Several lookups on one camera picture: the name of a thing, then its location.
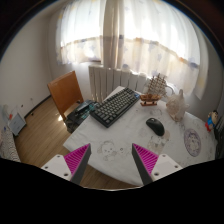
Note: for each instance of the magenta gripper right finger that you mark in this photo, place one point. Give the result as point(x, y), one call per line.
point(151, 166)

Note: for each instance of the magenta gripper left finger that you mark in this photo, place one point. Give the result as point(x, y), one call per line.
point(70, 167)

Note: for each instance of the black computer mouse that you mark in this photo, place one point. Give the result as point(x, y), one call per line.
point(156, 126)

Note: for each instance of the white patterned tablecloth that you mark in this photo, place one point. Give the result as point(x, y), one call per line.
point(187, 142)

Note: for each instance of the black bag on chair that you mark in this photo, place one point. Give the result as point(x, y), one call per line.
point(78, 115)

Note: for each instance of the black mechanical keyboard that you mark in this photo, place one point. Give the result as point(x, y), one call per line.
point(109, 111)

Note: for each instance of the white shell ornament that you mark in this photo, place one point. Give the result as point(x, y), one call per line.
point(176, 106)

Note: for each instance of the white box on floor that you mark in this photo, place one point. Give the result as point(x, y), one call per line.
point(16, 124)

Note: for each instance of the wooden model sailing ship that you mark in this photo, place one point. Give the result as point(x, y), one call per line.
point(153, 91)

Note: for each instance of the wooden chair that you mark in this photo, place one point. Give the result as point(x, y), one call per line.
point(65, 92)

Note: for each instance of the small colourful toy figure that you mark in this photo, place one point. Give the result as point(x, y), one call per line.
point(212, 120)

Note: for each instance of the white radiator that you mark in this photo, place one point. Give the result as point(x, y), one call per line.
point(103, 81)

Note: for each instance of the white sheer curtains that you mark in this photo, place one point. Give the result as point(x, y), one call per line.
point(147, 36)

